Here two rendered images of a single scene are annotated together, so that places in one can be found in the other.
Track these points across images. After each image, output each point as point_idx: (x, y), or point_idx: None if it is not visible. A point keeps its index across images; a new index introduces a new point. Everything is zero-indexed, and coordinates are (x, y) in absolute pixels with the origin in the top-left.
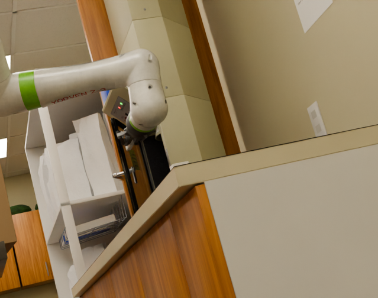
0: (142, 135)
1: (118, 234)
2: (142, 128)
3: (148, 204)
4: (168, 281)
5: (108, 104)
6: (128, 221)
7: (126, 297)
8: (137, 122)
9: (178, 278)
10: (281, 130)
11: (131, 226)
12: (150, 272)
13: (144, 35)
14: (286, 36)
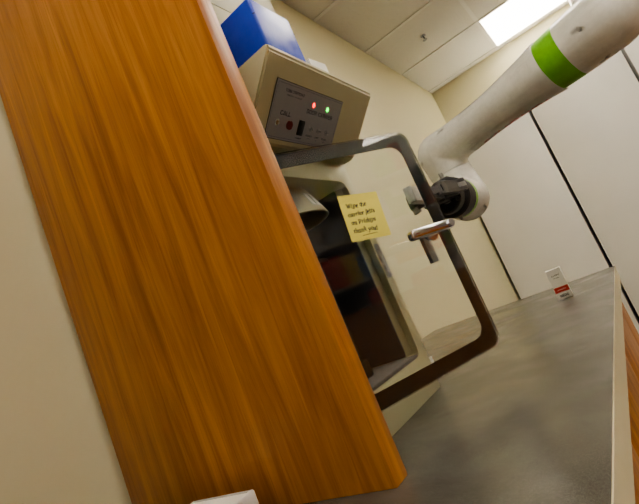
0: (463, 214)
1: (614, 300)
2: (477, 210)
3: (616, 279)
4: (633, 344)
5: (308, 74)
6: (614, 288)
7: None
8: (487, 203)
9: (633, 338)
10: None
11: (617, 292)
12: (627, 345)
13: None
14: None
